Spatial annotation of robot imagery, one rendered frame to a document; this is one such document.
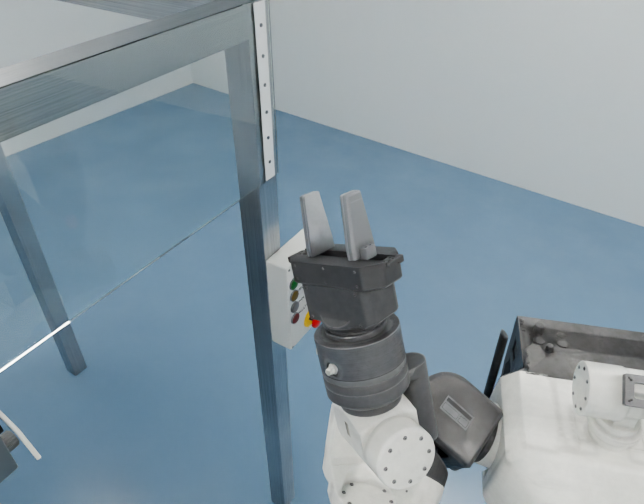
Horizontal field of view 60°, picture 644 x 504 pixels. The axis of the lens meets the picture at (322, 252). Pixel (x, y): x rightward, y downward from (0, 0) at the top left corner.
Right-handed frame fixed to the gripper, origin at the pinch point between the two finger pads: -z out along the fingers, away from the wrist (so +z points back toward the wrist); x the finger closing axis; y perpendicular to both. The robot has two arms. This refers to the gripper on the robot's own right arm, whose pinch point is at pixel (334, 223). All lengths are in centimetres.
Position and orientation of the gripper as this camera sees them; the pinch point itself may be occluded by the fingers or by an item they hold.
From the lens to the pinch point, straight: 52.7
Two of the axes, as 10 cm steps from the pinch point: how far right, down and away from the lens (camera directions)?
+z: 2.0, 9.4, 2.8
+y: -6.7, 3.4, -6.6
